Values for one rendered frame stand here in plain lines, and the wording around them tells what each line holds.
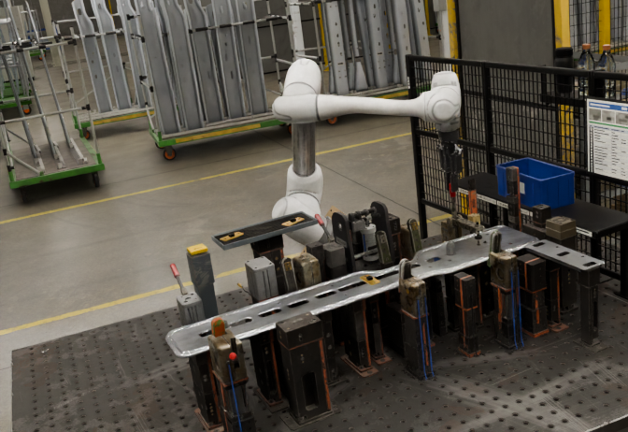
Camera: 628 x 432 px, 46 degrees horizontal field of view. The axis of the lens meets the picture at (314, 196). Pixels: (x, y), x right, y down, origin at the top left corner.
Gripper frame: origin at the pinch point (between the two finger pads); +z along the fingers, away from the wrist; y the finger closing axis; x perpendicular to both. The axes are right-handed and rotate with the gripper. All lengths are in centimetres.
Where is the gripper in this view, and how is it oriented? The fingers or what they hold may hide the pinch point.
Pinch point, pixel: (451, 181)
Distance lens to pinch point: 284.0
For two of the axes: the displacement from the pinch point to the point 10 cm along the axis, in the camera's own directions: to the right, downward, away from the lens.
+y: 4.4, 2.2, -8.7
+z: 1.2, 9.5, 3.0
